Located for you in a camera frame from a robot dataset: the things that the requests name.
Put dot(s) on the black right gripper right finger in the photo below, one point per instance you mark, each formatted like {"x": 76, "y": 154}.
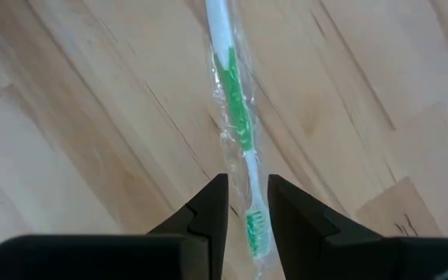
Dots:
{"x": 364, "y": 256}

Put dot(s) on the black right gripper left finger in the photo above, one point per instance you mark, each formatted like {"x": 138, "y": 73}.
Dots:
{"x": 130, "y": 256}

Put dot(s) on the green toothbrush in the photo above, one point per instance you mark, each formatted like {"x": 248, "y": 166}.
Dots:
{"x": 233, "y": 89}

